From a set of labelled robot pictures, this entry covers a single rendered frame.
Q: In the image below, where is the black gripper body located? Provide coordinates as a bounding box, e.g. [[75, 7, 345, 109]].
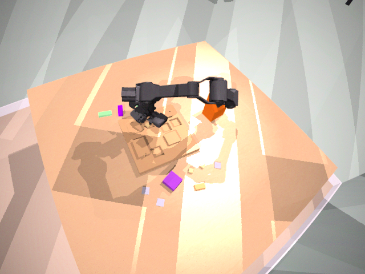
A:
[[129, 102, 168, 128]]

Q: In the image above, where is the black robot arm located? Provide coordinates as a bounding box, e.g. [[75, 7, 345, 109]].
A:
[[121, 76, 239, 123]]

